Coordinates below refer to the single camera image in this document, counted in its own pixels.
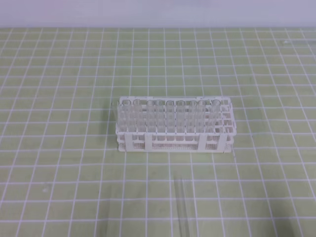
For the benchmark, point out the white plastic test tube rack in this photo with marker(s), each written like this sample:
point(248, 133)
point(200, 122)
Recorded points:
point(185, 126)

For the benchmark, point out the green grid tablecloth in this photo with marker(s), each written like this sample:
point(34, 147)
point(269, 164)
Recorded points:
point(61, 174)

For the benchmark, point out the clear test tube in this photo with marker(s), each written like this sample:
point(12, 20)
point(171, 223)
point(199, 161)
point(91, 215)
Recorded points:
point(182, 213)

